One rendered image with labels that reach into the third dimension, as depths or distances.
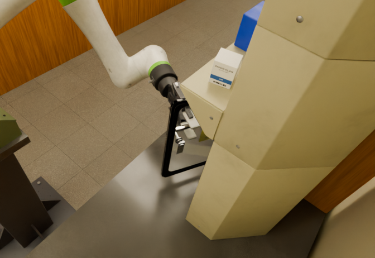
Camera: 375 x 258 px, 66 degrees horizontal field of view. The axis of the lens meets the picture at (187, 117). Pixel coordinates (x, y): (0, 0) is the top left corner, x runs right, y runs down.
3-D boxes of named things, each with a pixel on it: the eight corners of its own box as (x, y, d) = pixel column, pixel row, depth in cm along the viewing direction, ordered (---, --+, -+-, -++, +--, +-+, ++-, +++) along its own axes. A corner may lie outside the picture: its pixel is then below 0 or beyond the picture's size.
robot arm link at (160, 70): (176, 61, 107) (173, 79, 114) (145, 66, 103) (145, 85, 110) (182, 71, 104) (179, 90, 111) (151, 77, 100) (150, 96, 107)
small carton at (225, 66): (235, 76, 65) (243, 55, 61) (229, 90, 62) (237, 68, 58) (215, 68, 66) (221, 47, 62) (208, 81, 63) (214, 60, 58)
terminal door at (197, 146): (232, 155, 115) (268, 81, 85) (160, 177, 104) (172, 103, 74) (231, 153, 115) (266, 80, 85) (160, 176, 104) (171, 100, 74)
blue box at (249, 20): (284, 47, 76) (298, 17, 69) (267, 64, 70) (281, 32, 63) (251, 30, 79) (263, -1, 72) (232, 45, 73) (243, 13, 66)
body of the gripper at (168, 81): (156, 93, 108) (165, 111, 102) (158, 76, 101) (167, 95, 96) (174, 89, 110) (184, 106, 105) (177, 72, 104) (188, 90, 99)
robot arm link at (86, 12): (92, -9, 93) (93, -11, 102) (61, 8, 93) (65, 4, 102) (145, 84, 111) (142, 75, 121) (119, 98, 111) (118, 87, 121)
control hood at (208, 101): (274, 75, 84) (288, 47, 76) (212, 142, 65) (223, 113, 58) (240, 57, 87) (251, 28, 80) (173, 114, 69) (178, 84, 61)
